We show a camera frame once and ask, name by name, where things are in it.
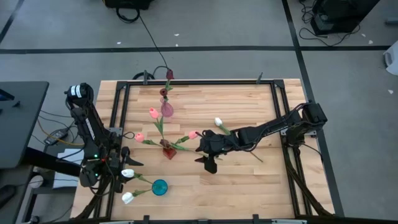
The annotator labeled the black power adapter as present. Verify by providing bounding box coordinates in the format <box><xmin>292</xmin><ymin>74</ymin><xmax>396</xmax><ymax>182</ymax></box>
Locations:
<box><xmin>44</xmin><ymin>129</ymin><xmax>68</xmax><ymax>146</ymax></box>

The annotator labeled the long black floor cable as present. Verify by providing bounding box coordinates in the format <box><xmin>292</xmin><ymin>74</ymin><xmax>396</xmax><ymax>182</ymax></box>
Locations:
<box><xmin>115</xmin><ymin>6</ymin><xmax>175</xmax><ymax>80</ymax></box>

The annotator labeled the black sleeved cable bundle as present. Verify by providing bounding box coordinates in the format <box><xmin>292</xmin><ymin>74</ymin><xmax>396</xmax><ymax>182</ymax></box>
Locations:
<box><xmin>285</xmin><ymin>149</ymin><xmax>332</xmax><ymax>217</ymax></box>
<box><xmin>76</xmin><ymin>174</ymin><xmax>116</xmax><ymax>219</ymax></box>

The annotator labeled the black case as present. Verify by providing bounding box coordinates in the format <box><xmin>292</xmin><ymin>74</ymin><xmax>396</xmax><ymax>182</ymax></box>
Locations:
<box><xmin>103</xmin><ymin>0</ymin><xmax>154</xmax><ymax>10</ymax></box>

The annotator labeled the black equipment cabinet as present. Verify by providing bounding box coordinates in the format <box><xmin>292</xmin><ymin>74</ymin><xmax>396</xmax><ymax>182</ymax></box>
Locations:
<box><xmin>310</xmin><ymin>0</ymin><xmax>381</xmax><ymax>35</ymax></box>

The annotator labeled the yellow cable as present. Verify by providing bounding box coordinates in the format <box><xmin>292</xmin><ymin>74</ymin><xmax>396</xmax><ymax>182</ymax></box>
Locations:
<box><xmin>36</xmin><ymin>119</ymin><xmax>86</xmax><ymax>147</ymax></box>

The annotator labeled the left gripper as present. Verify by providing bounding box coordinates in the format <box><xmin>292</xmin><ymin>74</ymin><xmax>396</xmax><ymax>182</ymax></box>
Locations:
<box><xmin>105</xmin><ymin>146</ymin><xmax>145</xmax><ymax>194</ymax></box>

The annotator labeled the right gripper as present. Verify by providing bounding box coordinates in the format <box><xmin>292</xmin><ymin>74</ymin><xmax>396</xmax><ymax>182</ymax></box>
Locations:
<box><xmin>194</xmin><ymin>129</ymin><xmax>237</xmax><ymax>174</ymax></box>

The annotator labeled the teal glass vase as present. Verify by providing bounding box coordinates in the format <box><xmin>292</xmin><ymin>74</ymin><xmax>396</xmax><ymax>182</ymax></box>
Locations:
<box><xmin>151</xmin><ymin>178</ymin><xmax>169</xmax><ymax>196</ymax></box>

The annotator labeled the white plastic object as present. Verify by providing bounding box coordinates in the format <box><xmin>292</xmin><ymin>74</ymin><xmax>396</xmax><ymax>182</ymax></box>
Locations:
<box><xmin>382</xmin><ymin>39</ymin><xmax>398</xmax><ymax>77</ymax></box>

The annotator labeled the black aluminium table frame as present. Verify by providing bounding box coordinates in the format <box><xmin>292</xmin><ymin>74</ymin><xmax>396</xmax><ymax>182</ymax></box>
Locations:
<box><xmin>93</xmin><ymin>79</ymin><xmax>313</xmax><ymax>224</ymax></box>

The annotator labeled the black desk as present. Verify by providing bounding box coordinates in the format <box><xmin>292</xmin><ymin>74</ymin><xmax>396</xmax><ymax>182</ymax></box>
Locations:
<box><xmin>0</xmin><ymin>81</ymin><xmax>50</xmax><ymax>169</ymax></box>

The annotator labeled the red glass vase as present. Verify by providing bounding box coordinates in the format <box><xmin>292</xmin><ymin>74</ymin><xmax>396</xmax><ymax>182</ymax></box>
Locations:
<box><xmin>162</xmin><ymin>146</ymin><xmax>178</xmax><ymax>161</ymax></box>

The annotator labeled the pale purple glass vase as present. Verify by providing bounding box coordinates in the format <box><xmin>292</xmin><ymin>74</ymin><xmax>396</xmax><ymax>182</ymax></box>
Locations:
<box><xmin>160</xmin><ymin>96</ymin><xmax>175</xmax><ymax>118</ymax></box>

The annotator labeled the blue lit device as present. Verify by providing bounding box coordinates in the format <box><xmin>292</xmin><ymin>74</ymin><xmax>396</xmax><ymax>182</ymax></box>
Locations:
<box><xmin>0</xmin><ymin>88</ymin><xmax>16</xmax><ymax>102</ymax></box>

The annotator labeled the white flat box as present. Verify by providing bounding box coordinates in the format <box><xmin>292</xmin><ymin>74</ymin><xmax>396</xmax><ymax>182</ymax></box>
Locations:
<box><xmin>52</xmin><ymin>148</ymin><xmax>86</xmax><ymax>190</ymax></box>

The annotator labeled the black desk support beam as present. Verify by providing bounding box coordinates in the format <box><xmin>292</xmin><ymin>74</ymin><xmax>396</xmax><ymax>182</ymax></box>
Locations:
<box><xmin>23</xmin><ymin>147</ymin><xmax>82</xmax><ymax>177</ymax></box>

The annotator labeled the coiled black cable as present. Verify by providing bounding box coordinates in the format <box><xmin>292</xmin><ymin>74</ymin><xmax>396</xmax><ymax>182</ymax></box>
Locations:
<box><xmin>132</xmin><ymin>71</ymin><xmax>155</xmax><ymax>81</ymax></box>

